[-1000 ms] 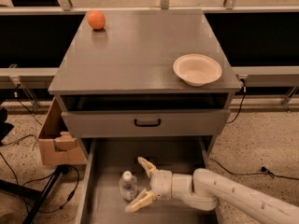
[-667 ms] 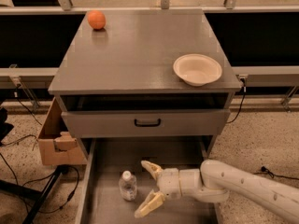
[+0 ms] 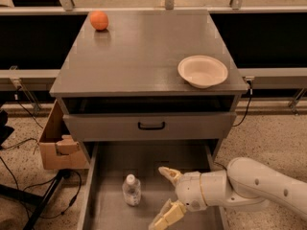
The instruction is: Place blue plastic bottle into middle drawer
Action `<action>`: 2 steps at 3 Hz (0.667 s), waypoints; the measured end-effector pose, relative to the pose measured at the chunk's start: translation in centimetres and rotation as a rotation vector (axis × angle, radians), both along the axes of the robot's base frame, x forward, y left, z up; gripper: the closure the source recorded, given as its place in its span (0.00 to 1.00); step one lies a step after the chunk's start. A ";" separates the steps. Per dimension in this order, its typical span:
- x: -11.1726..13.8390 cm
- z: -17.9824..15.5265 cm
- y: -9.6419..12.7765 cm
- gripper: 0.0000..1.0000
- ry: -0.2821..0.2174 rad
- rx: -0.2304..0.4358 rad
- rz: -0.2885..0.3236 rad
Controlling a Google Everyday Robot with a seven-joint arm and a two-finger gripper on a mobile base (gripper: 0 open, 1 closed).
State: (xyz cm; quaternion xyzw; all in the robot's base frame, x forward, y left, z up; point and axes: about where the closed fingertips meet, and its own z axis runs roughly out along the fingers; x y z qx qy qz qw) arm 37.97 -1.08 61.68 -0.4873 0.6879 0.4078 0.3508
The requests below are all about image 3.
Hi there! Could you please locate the brown cardboard box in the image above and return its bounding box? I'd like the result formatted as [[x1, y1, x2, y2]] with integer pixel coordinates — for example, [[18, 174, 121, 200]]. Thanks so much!
[[38, 102, 89, 170]]

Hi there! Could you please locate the black tripod stand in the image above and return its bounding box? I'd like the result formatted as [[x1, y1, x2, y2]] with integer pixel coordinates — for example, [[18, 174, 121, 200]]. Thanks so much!
[[0, 170, 72, 230]]

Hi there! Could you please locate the grey open middle drawer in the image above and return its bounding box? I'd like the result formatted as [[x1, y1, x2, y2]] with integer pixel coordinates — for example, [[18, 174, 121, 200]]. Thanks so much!
[[76, 141, 230, 230]]

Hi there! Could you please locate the orange fruit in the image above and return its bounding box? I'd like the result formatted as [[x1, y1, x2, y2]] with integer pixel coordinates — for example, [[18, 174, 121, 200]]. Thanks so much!
[[89, 11, 108, 31]]

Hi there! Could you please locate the black floor cable left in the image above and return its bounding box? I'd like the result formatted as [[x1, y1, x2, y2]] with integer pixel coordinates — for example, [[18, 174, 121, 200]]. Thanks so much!
[[0, 137, 83, 220]]

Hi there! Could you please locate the black hanging power cable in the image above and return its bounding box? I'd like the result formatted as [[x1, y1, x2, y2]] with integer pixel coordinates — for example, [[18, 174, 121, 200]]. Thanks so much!
[[232, 80, 254, 128]]

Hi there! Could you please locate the grey drawer cabinet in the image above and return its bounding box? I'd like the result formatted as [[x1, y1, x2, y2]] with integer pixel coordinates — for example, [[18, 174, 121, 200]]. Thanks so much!
[[51, 10, 248, 154]]

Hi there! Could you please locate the clear plastic water bottle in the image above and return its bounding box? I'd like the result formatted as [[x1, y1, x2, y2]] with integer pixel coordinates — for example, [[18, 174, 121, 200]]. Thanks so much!
[[122, 174, 141, 206]]

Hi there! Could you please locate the black floor cable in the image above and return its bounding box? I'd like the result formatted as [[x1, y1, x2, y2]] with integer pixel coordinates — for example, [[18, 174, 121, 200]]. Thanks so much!
[[0, 137, 83, 220], [213, 161, 228, 172]]

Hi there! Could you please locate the grey top drawer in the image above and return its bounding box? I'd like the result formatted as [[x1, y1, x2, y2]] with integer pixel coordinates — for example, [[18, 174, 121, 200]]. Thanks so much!
[[63, 112, 236, 142]]

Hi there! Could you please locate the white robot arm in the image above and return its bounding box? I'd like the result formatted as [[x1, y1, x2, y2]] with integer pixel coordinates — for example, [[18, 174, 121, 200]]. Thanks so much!
[[149, 157, 307, 230]]

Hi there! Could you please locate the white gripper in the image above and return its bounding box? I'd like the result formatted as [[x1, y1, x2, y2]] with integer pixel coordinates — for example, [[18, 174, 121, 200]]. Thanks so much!
[[148, 167, 205, 230]]

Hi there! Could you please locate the black floor cable right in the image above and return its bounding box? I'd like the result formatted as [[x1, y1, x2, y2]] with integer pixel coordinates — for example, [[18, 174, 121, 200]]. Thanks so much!
[[213, 161, 228, 172]]

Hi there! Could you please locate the black drawer handle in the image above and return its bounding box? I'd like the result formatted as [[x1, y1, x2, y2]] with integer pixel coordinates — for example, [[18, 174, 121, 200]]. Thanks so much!
[[137, 122, 166, 131]]

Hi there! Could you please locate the metal railing frame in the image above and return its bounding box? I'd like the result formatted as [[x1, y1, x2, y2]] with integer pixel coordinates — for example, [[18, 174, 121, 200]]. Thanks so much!
[[1, 0, 306, 100]]

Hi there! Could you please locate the white paper bowl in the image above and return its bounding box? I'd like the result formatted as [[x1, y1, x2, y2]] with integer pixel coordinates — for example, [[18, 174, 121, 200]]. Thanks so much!
[[177, 56, 228, 88]]

